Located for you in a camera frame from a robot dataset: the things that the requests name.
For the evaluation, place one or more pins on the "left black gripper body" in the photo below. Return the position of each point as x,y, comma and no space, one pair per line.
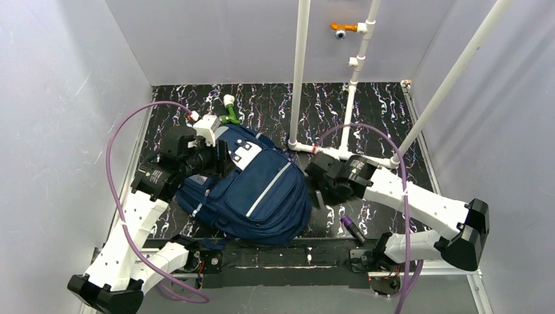
222,157

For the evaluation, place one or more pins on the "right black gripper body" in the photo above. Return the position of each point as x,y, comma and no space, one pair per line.
319,186

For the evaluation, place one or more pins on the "navy blue student backpack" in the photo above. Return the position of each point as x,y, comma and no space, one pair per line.
264,200

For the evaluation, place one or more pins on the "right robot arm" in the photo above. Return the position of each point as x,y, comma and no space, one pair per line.
458,230

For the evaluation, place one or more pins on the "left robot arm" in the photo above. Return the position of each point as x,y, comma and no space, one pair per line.
134,225

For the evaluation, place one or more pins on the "black marker pen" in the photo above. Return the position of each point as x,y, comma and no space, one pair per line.
353,229

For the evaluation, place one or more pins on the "green white pipe fitting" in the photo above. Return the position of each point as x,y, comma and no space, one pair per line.
231,117

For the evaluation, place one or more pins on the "orange tap on pipe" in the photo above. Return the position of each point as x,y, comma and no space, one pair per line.
341,30

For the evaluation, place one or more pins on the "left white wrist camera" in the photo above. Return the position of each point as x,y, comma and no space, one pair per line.
206,125

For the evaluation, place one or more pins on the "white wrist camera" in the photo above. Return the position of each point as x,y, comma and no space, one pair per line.
206,125
315,149

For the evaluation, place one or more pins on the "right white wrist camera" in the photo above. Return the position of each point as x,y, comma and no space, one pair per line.
315,149

